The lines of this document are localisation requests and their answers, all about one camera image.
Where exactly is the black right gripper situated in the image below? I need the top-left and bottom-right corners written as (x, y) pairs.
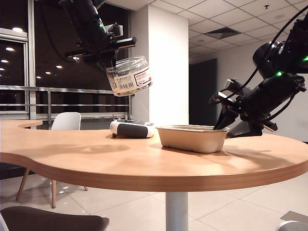
top-left (208, 89), bottom-right (277, 137)

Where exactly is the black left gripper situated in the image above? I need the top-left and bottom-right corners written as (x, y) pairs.
top-left (66, 36), bottom-right (137, 71)

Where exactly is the clear plastic labelled jar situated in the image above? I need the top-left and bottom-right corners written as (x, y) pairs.
top-left (105, 55), bottom-right (154, 97)

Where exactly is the beige pulp rectangular tray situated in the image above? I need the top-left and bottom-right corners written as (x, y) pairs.
top-left (155, 124), bottom-right (231, 154)

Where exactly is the dark door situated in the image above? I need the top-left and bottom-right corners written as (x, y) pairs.
top-left (189, 58), bottom-right (218, 128)

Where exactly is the metal railing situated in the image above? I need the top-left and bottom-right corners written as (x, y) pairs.
top-left (0, 85), bottom-right (135, 121)

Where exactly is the white square pillar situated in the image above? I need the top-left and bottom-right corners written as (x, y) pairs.
top-left (129, 4), bottom-right (190, 128)

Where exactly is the white and black remote controller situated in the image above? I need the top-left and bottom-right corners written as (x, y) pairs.
top-left (109, 115), bottom-right (156, 139)

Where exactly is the white chair with wooden legs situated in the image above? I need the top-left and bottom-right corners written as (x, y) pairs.
top-left (15, 112), bottom-right (89, 209)

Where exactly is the ceiling air vent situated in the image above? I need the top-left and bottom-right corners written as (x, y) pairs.
top-left (205, 27), bottom-right (239, 39)

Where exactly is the grey seat white chair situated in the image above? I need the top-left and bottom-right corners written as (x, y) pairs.
top-left (276, 220), bottom-right (308, 231)

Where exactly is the dark brown seat chair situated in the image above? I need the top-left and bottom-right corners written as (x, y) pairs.
top-left (0, 205), bottom-right (110, 231)

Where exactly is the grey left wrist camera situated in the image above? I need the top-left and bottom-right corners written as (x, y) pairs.
top-left (105, 23), bottom-right (124, 37)

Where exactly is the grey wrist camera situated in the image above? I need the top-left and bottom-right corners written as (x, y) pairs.
top-left (225, 78), bottom-right (241, 92)
top-left (105, 23), bottom-right (124, 37)

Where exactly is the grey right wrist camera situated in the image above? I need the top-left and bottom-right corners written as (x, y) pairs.
top-left (225, 78), bottom-right (241, 92)

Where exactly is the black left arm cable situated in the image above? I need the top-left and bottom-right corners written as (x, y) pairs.
top-left (38, 0), bottom-right (77, 64)

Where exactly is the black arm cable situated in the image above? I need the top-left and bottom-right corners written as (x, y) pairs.
top-left (240, 4), bottom-right (308, 126)
top-left (38, 0), bottom-right (77, 64)

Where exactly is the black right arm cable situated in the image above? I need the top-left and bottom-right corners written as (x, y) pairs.
top-left (240, 4), bottom-right (308, 126)

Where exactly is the white window frame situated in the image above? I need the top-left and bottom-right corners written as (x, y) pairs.
top-left (0, 0), bottom-right (37, 121)

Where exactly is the white table pedestal leg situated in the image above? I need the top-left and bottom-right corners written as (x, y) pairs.
top-left (165, 192), bottom-right (189, 231)

